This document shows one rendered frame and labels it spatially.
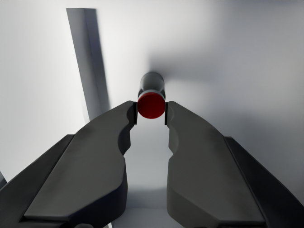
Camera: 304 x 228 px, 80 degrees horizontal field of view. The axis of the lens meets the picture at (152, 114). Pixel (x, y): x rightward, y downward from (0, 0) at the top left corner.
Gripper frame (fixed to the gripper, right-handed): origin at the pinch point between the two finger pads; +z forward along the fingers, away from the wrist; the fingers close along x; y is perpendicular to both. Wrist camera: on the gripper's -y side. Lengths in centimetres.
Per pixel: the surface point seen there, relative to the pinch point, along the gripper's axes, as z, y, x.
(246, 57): 5.3, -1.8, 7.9
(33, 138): 5.3, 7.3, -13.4
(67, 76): 5.4, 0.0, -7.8
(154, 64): 5.2, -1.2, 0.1
